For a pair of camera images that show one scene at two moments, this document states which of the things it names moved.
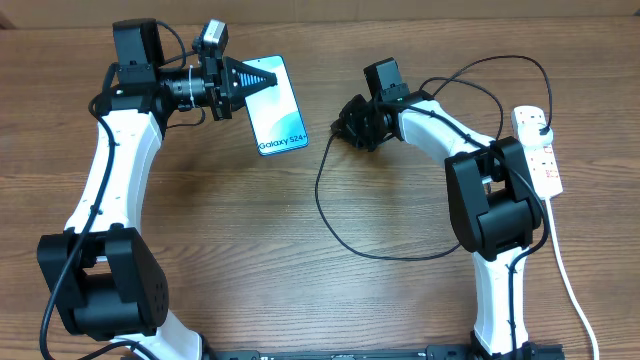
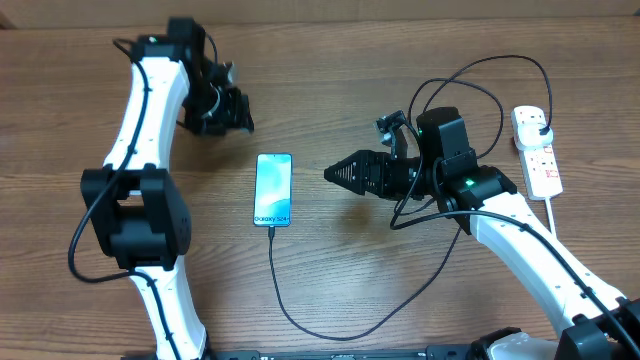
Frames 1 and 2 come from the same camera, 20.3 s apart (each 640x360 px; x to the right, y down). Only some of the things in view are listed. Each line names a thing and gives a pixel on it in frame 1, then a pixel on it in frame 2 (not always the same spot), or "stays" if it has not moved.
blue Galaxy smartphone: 274,115 to 272,192
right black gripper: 344,124 to 361,158
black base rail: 531,351 stays
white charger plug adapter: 530,136 stays
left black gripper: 233,71 to 236,115
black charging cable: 445,80 to 446,79
